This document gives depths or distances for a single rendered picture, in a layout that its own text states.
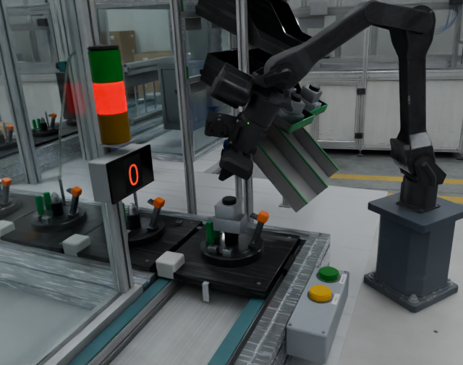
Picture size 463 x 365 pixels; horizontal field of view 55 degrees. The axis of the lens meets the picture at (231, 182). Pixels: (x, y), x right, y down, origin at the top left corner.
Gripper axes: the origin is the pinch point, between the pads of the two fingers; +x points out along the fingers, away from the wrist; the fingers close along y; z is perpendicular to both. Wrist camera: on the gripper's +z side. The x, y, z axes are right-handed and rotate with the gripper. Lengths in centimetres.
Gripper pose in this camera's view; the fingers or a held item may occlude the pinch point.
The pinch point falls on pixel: (228, 166)
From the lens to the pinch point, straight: 89.9
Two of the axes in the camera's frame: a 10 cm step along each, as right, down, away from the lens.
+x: -4.6, 7.4, 4.9
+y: -1.0, 5.1, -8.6
